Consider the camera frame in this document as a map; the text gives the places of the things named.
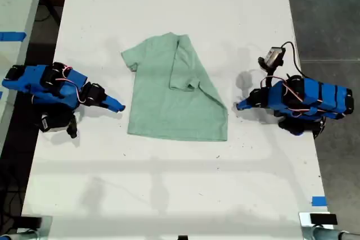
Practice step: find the black camera stalk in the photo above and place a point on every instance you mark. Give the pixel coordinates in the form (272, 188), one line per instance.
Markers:
(72, 127)
(265, 65)

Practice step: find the grey metal tube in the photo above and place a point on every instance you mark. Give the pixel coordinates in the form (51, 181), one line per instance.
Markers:
(19, 235)
(329, 234)

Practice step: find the small black box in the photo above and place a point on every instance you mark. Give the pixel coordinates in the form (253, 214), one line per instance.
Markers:
(31, 221)
(323, 219)

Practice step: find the pale green T-shirt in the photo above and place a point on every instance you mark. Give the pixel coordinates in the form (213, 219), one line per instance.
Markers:
(180, 110)

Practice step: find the white side table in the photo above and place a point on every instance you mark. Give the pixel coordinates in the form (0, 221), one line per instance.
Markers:
(14, 4)

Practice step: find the short blue tape strip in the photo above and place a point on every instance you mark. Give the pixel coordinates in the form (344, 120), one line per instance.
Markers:
(319, 201)

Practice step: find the long blue tape strip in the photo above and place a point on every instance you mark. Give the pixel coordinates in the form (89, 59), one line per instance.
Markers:
(12, 36)

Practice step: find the black camera box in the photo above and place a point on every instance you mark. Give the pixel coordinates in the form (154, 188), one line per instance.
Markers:
(275, 56)
(52, 123)

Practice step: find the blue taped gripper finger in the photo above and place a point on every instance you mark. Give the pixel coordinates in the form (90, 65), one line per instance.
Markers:
(246, 101)
(111, 107)
(246, 107)
(114, 102)

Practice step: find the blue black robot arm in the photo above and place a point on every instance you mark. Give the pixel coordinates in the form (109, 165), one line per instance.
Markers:
(39, 85)
(317, 96)

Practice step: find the white mounting plate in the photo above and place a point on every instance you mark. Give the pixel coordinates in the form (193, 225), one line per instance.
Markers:
(304, 220)

